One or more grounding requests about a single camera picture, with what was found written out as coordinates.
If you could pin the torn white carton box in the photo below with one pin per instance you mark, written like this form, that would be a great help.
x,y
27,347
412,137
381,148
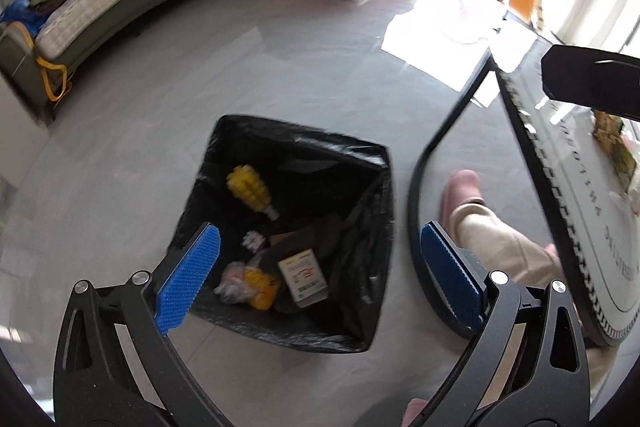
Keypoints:
x,y
305,277

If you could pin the trash bin with black bag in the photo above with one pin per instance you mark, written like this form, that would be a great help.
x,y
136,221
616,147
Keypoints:
x,y
325,187

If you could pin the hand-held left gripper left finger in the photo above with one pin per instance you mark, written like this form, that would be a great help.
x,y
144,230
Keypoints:
x,y
192,277

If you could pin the green food packet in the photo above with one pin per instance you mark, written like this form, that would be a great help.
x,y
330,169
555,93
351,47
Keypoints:
x,y
612,142

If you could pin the person's leg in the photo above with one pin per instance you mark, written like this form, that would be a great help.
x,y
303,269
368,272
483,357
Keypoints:
x,y
500,242

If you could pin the blue bag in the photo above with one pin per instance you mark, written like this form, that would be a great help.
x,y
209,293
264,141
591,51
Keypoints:
x,y
22,14

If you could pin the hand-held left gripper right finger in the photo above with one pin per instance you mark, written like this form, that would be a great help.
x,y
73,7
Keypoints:
x,y
450,277

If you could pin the yellow sponge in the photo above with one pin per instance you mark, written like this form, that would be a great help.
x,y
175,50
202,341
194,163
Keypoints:
x,y
247,187

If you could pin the small white scrap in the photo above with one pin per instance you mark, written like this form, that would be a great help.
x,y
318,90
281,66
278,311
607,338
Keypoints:
x,y
254,240

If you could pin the black table base frame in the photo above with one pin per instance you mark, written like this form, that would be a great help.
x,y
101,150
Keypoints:
x,y
425,162

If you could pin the white plastic bag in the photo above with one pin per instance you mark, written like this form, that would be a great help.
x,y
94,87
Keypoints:
x,y
625,198

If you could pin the pink slipper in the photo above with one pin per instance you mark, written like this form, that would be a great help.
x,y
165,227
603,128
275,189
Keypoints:
x,y
462,192
417,413

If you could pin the crumpled plastic wrapper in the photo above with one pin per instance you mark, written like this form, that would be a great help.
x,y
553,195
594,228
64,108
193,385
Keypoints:
x,y
230,283

